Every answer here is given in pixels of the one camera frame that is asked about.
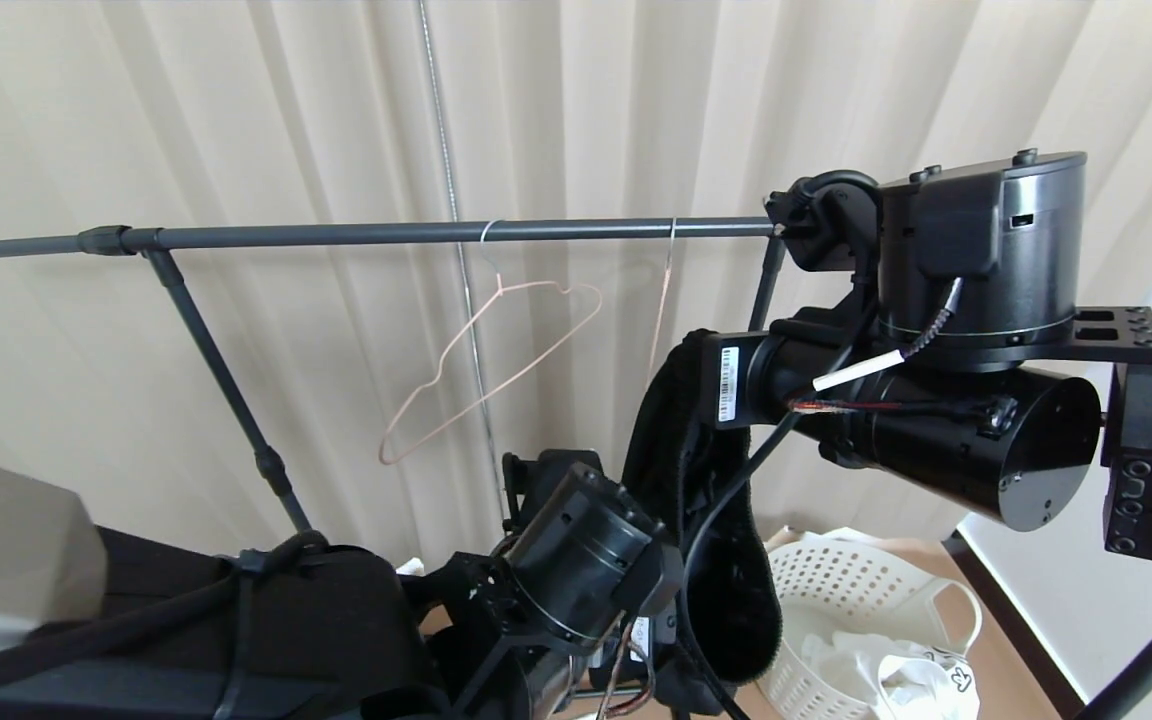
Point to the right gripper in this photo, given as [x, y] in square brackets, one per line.
[756, 385]

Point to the black shorts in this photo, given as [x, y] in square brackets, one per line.
[736, 600]

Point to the pink clothes hanger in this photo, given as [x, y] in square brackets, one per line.
[664, 300]
[496, 375]

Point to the white garment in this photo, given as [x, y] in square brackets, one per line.
[876, 670]

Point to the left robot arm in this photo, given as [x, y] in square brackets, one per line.
[576, 560]

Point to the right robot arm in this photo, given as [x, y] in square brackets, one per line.
[986, 250]

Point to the white laundry basket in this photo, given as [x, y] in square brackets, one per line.
[836, 590]

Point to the black clothes rack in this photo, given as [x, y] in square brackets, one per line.
[336, 236]

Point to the metal curtain wand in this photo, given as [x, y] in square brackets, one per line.
[451, 180]

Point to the beige curtain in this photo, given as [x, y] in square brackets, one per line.
[236, 120]

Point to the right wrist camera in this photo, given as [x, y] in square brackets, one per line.
[826, 225]

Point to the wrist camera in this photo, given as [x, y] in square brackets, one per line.
[551, 485]
[826, 225]

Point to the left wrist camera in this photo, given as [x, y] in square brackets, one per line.
[551, 485]

